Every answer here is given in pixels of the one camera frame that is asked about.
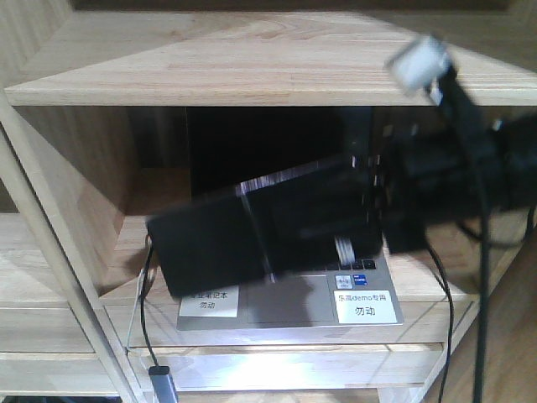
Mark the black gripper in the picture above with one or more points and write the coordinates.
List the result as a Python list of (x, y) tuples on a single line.
[(435, 179)]

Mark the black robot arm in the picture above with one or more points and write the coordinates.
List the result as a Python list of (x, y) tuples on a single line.
[(517, 141)]

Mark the silver laptop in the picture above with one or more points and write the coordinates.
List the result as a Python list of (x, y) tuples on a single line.
[(230, 145)]

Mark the grey usb hub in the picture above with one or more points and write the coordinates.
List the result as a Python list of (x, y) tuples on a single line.
[(163, 384)]

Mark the black smartphone purple case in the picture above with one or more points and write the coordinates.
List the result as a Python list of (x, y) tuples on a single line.
[(312, 217)]

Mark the wooden bookshelf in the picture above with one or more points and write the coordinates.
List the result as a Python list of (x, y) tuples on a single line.
[(72, 72)]

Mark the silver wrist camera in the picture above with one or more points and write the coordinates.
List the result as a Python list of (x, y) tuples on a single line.
[(419, 63)]

